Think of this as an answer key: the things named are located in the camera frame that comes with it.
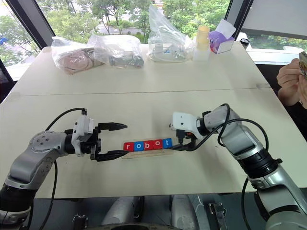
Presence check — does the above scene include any yellow cup stack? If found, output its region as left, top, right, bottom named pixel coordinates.
left=197, top=25, right=211, bottom=50

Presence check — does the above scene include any tall clear plastic bag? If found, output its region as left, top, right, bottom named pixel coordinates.
left=147, top=4, right=196, bottom=64

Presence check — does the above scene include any dark slanted window pillar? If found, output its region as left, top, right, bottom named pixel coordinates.
left=4, top=0, right=57, bottom=49

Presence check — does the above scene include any person's right hand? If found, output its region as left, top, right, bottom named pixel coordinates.
left=276, top=58, right=307, bottom=107

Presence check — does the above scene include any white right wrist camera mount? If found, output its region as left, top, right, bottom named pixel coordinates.
left=171, top=111, right=201, bottom=138

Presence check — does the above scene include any translucent white container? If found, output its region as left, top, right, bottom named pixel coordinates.
left=192, top=46, right=210, bottom=62

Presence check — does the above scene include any person's left hand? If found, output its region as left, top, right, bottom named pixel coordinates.
left=299, top=79, right=307, bottom=110

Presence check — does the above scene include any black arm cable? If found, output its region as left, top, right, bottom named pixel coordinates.
left=178, top=103, right=270, bottom=230
left=45, top=107, right=88, bottom=200

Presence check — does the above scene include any person's dark clothed body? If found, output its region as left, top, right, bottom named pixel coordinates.
left=284, top=101, right=307, bottom=142

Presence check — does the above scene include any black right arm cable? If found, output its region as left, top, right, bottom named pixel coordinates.
left=178, top=103, right=270, bottom=230

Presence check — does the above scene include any clear bag with grey device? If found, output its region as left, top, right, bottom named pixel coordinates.
left=86, top=34, right=145, bottom=70

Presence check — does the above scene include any pink cloth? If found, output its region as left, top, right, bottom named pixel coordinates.
left=63, top=47, right=104, bottom=74

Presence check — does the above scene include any grey dark device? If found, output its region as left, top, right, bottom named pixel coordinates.
left=108, top=55, right=145, bottom=68

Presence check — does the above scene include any silver rounded robot leg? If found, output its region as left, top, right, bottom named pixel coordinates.
left=170, top=194, right=200, bottom=230
left=101, top=196, right=145, bottom=226

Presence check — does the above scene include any red letter o block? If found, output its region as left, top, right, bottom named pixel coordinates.
left=152, top=139, right=164, bottom=151

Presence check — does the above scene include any clear bag with pink cloth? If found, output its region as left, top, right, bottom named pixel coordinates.
left=50, top=36, right=106, bottom=76

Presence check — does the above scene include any purple tissue box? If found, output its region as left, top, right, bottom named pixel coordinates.
left=208, top=19, right=237, bottom=55

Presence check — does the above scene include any small black bracket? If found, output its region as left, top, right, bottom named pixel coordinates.
left=208, top=202, right=229, bottom=230
left=72, top=213, right=90, bottom=230

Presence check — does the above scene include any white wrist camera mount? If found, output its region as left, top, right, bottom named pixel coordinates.
left=171, top=111, right=201, bottom=138
left=72, top=115, right=95, bottom=157

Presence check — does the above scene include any smartphone in tan case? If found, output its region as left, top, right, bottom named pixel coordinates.
left=298, top=50, right=307, bottom=81

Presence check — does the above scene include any wooden letter tray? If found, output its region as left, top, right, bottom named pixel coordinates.
left=120, top=148, right=176, bottom=161

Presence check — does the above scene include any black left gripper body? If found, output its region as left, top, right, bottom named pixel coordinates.
left=80, top=123, right=103, bottom=161

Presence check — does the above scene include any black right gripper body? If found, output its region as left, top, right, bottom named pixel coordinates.
left=176, top=129, right=199, bottom=146

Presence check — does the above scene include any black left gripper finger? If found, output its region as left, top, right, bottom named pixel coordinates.
left=95, top=149, right=130, bottom=162
left=98, top=122, right=129, bottom=132

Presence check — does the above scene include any dark upright window pillar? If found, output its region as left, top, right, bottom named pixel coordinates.
left=224, top=0, right=253, bottom=33

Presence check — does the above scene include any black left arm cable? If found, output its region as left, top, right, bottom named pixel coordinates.
left=45, top=107, right=88, bottom=200

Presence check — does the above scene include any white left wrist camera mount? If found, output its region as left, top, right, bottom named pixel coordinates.
left=72, top=115, right=95, bottom=157

